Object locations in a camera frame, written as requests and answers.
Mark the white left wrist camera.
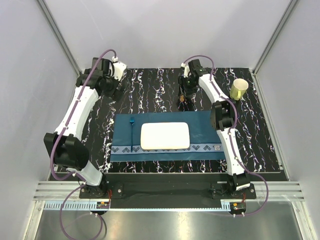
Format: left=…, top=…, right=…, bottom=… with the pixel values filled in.
left=111, top=56, right=127, bottom=82

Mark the blue patterned cloth placemat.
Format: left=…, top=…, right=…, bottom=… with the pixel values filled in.
left=110, top=111, right=225, bottom=162

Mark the left aluminium frame post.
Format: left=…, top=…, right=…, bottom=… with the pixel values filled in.
left=35, top=0, right=82, bottom=76

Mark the grey cable duct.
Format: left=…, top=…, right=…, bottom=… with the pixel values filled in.
left=43, top=201, right=248, bottom=211

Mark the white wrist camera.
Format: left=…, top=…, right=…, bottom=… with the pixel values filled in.
left=181, top=63, right=191, bottom=78
left=111, top=56, right=127, bottom=82

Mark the pink orange knife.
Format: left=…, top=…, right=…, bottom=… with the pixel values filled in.
left=179, top=95, right=186, bottom=103

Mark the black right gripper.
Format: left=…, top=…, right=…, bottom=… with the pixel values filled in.
left=177, top=75, right=197, bottom=98

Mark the yellow mug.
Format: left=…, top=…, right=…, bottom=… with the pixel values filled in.
left=229, top=78, right=249, bottom=101

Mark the blue small fork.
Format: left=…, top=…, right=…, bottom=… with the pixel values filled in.
left=129, top=117, right=135, bottom=153

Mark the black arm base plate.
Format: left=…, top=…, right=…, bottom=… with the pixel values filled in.
left=79, top=172, right=257, bottom=200

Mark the aluminium front rail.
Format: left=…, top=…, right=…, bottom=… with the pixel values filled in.
left=34, top=181, right=305, bottom=202

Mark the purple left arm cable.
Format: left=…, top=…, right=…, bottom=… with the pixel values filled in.
left=49, top=48, right=118, bottom=238

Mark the right aluminium frame post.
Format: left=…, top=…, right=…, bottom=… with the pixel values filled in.
left=252, top=0, right=300, bottom=74

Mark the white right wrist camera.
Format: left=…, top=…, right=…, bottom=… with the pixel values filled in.
left=181, top=63, right=191, bottom=78

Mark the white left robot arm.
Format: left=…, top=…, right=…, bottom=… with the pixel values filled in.
left=43, top=56, right=128, bottom=198

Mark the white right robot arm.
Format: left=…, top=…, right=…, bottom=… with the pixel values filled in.
left=178, top=59, right=251, bottom=199

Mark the aluminium frame post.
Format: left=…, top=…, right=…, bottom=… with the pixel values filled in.
left=252, top=0, right=300, bottom=74
left=35, top=0, right=82, bottom=76

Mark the white rectangular plate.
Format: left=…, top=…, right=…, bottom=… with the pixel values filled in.
left=140, top=122, right=191, bottom=150

